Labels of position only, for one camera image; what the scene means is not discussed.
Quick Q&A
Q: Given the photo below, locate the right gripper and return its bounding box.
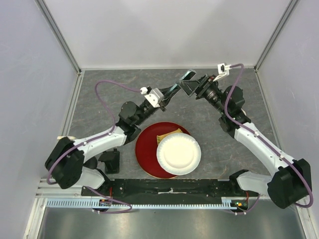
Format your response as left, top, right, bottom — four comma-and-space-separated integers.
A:
177, 74, 228, 116

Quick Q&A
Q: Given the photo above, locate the black smartphone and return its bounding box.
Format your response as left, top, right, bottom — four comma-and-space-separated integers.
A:
175, 69, 196, 89

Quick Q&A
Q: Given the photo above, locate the black folding phone stand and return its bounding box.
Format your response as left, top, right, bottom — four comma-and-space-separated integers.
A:
98, 148, 120, 174

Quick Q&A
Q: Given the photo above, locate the pink case smartphone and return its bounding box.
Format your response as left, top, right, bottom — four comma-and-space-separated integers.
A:
57, 135, 76, 140

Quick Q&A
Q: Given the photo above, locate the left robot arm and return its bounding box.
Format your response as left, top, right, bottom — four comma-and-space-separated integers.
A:
45, 84, 180, 196

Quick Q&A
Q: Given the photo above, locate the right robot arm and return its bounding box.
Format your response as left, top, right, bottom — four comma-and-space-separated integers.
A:
177, 75, 314, 209

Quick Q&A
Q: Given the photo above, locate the yellow sponge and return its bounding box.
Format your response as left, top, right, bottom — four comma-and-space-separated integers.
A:
157, 128, 183, 145

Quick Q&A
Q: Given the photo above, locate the red round plate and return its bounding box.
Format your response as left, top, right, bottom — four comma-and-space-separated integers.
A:
135, 122, 190, 179

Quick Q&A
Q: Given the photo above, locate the white paper plate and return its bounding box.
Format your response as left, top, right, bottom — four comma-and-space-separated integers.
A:
157, 133, 201, 176

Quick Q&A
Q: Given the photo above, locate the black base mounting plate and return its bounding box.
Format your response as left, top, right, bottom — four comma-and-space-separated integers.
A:
81, 178, 259, 205

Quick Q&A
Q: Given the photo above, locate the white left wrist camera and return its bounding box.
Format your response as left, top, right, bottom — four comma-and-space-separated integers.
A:
140, 87, 163, 108

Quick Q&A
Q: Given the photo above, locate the grey slotted cable duct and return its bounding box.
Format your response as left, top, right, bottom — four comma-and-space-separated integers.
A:
45, 197, 248, 210

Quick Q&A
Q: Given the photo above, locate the right aluminium frame post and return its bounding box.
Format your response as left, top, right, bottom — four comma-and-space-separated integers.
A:
254, 0, 299, 73

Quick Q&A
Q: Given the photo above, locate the aluminium frame post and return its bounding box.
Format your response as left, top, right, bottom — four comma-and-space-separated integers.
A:
35, 0, 82, 74
254, 0, 299, 73

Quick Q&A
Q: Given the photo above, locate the left aluminium frame post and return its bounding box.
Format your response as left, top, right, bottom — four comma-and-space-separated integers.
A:
35, 0, 82, 74

